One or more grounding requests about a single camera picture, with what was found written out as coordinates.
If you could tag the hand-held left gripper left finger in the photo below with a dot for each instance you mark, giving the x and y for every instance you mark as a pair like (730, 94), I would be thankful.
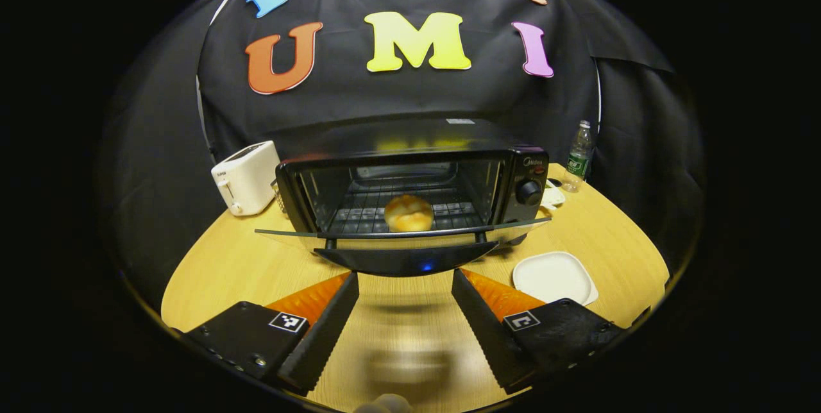
(324, 336)

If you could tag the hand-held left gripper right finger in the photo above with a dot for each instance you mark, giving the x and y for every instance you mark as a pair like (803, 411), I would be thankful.
(487, 329)

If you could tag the golden bread bun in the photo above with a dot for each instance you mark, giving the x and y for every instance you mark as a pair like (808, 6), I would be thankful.
(409, 214)

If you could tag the black electric oven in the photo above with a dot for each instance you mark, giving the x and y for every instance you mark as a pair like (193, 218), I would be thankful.
(526, 169)

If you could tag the white square plate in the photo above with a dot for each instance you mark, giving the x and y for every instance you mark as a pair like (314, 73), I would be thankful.
(553, 277)

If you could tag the white divided dish with beans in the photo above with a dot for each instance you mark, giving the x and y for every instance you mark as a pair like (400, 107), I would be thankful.
(553, 197)

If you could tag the white toaster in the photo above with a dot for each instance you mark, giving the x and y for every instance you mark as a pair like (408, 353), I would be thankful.
(247, 179)

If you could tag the clear plastic water bottle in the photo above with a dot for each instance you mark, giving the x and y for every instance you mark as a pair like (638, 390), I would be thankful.
(579, 160)

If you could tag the black backdrop cloth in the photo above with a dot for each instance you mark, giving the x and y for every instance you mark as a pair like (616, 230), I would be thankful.
(359, 95)

